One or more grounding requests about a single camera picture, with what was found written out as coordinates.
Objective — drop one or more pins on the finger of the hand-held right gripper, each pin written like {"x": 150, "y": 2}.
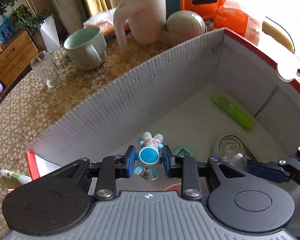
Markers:
{"x": 267, "y": 171}

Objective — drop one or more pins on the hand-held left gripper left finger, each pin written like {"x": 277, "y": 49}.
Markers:
{"x": 130, "y": 161}

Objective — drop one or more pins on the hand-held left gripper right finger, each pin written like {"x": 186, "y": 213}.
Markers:
{"x": 167, "y": 162}

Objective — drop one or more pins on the blue white toy figure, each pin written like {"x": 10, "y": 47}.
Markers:
{"x": 147, "y": 156}

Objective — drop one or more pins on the mint green plastic item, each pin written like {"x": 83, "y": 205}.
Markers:
{"x": 183, "y": 152}

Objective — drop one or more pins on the pink small toy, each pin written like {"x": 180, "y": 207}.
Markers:
{"x": 172, "y": 187}

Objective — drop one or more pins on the clear small plastic bottle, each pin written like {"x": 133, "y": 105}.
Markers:
{"x": 236, "y": 158}

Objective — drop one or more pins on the clear tape dispenser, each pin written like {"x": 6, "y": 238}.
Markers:
{"x": 230, "y": 145}

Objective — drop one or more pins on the green highlighter marker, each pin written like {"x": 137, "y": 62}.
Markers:
{"x": 233, "y": 111}

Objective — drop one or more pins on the red cardboard box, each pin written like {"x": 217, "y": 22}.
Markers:
{"x": 165, "y": 92}

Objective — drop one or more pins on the white correction pen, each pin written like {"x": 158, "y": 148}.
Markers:
{"x": 15, "y": 176}

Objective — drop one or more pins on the patterned lace tablecloth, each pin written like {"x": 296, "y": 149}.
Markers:
{"x": 27, "y": 120}

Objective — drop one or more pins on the clear drinking glass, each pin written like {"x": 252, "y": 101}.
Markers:
{"x": 47, "y": 70}

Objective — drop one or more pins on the pale green cup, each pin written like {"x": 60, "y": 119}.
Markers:
{"x": 82, "y": 47}

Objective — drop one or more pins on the pale green round bowl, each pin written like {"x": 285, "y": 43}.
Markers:
{"x": 185, "y": 27}

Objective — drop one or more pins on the clear plastic snack bag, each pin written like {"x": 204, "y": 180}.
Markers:
{"x": 100, "y": 22}

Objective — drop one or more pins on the white lidded mug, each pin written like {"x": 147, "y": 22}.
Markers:
{"x": 145, "y": 17}

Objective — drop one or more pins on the white planter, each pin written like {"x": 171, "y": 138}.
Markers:
{"x": 50, "y": 33}

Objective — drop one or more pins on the orange plastic packet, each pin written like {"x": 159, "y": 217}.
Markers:
{"x": 235, "y": 22}

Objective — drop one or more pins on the wooden sideboard cabinet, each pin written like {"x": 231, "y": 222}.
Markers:
{"x": 12, "y": 55}

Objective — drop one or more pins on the orange and green storage box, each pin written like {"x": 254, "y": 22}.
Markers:
{"x": 202, "y": 0}

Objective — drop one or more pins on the beige standing air conditioner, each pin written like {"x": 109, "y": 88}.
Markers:
{"x": 65, "y": 2}

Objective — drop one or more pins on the green potted plant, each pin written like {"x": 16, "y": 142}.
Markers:
{"x": 22, "y": 15}

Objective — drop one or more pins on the blue plastic stool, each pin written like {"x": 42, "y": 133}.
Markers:
{"x": 3, "y": 30}

